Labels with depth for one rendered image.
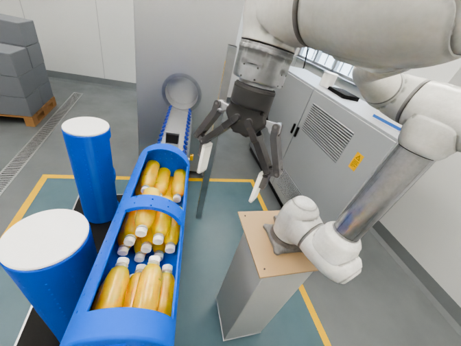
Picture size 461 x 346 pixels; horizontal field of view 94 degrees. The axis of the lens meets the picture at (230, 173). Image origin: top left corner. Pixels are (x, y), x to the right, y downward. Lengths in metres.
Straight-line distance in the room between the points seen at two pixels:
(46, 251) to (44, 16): 5.05
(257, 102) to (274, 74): 0.05
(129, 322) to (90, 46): 5.31
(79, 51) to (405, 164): 5.55
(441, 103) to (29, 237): 1.38
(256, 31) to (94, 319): 0.69
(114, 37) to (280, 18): 5.22
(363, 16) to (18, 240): 1.16
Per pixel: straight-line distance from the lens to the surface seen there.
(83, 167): 1.85
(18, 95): 4.00
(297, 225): 1.00
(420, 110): 0.78
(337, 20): 0.28
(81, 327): 0.72
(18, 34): 4.16
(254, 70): 0.37
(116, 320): 0.68
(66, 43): 5.74
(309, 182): 2.42
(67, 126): 1.82
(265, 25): 0.36
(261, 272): 1.05
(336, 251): 0.94
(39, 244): 1.11
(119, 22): 5.44
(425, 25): 0.26
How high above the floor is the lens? 1.87
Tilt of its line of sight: 36 degrees down
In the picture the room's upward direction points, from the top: 16 degrees clockwise
